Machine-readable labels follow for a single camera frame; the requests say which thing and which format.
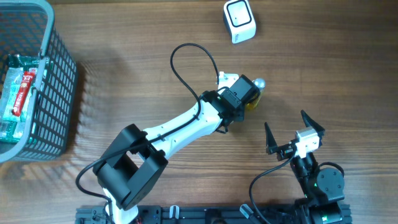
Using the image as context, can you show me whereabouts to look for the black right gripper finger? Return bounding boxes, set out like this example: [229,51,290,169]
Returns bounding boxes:
[300,110,325,137]
[264,122,278,154]

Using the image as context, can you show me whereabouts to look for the red coffee stick sachet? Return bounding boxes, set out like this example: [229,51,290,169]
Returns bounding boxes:
[12,72,35,116]

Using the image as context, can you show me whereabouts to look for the yellow oil bottle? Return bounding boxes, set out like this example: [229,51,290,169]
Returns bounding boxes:
[246,78,266,110]

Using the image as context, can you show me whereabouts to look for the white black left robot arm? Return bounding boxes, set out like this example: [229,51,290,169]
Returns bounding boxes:
[93,73,266,223]

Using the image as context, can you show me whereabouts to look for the black left camera cable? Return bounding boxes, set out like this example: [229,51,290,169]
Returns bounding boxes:
[75,42,222,224]

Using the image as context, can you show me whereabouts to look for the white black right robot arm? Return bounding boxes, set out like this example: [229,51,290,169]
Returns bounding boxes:
[264,110,353,224]

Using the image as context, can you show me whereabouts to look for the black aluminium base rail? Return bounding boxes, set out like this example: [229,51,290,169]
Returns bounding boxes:
[75,203,353,224]

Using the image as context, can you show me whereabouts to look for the mint green sachet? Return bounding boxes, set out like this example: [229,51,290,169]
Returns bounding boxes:
[1,67,24,122]

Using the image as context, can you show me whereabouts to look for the grey plastic mesh basket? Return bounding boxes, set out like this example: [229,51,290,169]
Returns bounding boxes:
[1,0,78,162]

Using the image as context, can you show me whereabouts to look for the green white gloves package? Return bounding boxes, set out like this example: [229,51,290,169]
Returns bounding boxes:
[1,55,40,143]

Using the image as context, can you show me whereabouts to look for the white barcode scanner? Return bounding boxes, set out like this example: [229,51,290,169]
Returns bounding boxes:
[223,0,256,44]

